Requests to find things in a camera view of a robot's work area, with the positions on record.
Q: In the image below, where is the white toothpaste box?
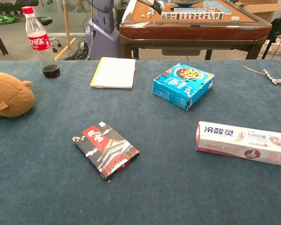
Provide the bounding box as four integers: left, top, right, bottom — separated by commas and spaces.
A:
196, 120, 281, 168

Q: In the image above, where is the purple grey robot base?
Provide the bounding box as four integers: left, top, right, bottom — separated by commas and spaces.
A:
85, 0, 122, 60

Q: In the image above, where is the blue cookie box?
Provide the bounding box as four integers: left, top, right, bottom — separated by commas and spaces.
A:
152, 62, 215, 111

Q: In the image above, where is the black red palace print box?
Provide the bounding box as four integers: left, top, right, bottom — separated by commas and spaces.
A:
71, 121, 141, 183

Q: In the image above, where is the black white background robot hand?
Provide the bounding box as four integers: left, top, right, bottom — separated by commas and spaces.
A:
138, 0, 166, 15

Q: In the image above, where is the brown cardboard box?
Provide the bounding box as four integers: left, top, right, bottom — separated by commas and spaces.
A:
234, 0, 281, 23

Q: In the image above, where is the white notepad yellow spine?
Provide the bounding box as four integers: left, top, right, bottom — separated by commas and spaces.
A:
90, 57, 136, 90

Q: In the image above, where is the blue felt table cloth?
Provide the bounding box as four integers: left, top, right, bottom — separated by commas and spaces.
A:
0, 59, 281, 225

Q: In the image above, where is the brown mahjong table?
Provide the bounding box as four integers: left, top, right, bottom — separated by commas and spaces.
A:
119, 0, 273, 60

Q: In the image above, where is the row of face-up mahjong tiles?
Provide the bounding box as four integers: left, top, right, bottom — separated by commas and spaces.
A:
161, 12, 225, 21

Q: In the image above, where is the wooden pole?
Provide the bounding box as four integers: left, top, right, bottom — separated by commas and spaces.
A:
63, 0, 71, 49

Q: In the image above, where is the black office stool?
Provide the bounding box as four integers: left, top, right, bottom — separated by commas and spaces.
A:
36, 16, 62, 53

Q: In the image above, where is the cola bottle red label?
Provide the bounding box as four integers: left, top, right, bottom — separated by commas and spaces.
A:
22, 6, 61, 79

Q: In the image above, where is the brown plush toy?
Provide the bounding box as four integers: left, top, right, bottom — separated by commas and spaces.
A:
0, 69, 36, 119

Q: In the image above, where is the white plastic basket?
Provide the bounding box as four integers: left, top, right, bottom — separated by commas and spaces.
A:
258, 38, 281, 57

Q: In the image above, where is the black tripod leg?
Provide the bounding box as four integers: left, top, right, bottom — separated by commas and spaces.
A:
261, 0, 281, 60

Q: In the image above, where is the black floor cable bundle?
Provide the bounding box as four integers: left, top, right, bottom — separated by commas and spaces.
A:
58, 37, 92, 61

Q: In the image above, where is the silver bead bracelet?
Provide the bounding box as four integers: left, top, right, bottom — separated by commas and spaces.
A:
263, 68, 278, 86

